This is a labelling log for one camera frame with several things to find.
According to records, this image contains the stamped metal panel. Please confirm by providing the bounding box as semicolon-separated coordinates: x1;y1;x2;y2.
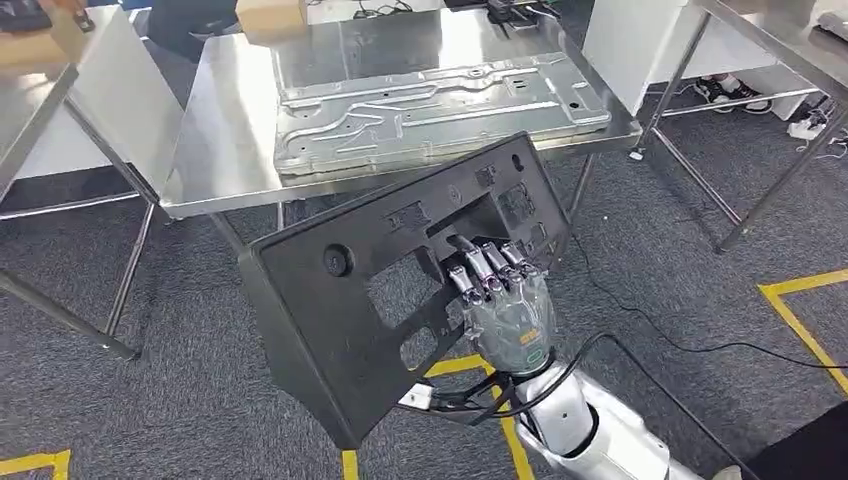
272;51;612;177

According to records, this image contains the black device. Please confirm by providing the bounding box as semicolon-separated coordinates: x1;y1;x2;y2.
486;0;563;31

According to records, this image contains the black floor cable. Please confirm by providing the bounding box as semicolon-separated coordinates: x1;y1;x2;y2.
569;235;848;370

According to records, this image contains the black plastic panel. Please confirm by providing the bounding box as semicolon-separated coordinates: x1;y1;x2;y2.
238;131;574;452

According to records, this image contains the steel table with metal panel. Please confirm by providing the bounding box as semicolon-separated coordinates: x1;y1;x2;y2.
158;6;644;253

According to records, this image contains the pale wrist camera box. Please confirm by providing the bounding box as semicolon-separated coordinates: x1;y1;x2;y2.
397;382;435;410

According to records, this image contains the person's shoe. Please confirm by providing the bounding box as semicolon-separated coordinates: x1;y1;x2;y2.
694;74;731;109
720;78;774;115

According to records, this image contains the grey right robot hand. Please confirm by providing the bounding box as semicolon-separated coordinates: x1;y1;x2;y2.
445;233;559;380

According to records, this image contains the wooden desk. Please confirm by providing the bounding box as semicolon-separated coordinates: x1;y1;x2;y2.
0;0;91;68

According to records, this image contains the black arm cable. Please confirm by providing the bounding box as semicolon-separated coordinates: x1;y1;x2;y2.
397;331;760;480

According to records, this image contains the cardboard box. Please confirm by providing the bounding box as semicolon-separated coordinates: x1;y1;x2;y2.
235;0;309;44

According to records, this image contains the black cable bundle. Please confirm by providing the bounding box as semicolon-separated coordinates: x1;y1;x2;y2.
354;0;413;20

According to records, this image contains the white cabinet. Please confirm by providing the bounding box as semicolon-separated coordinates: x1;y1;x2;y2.
582;0;810;121

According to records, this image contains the white power strip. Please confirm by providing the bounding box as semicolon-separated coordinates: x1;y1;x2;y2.
786;112;828;142

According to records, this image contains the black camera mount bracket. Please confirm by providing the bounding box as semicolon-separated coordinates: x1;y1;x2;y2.
423;370;518;425

